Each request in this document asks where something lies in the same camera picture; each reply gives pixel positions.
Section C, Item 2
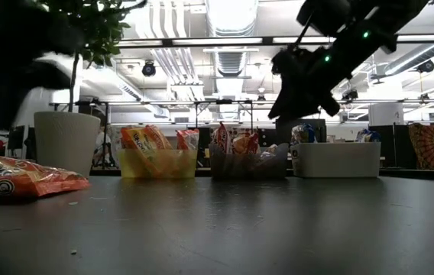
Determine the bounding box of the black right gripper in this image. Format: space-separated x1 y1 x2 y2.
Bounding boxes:
267 44 355 121

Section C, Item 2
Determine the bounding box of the black ceiling spotlight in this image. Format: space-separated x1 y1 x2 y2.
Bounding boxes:
416 60 434 74
341 88 359 103
141 60 157 78

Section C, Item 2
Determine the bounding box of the white plastic bin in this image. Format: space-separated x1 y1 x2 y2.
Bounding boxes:
290 142 381 179

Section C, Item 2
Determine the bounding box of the grey translucent plastic bin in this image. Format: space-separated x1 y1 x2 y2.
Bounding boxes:
209 143 290 180

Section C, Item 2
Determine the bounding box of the orange mandala tapestry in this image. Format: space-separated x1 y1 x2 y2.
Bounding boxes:
407 122 434 171

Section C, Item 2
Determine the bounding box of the yellow plastic bin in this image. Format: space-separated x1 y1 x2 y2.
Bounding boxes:
118 147 199 180

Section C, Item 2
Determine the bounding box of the black table mat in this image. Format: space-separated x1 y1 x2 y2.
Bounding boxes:
0 170 434 275

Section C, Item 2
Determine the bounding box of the white plant pot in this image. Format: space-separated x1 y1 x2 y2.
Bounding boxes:
33 111 102 179

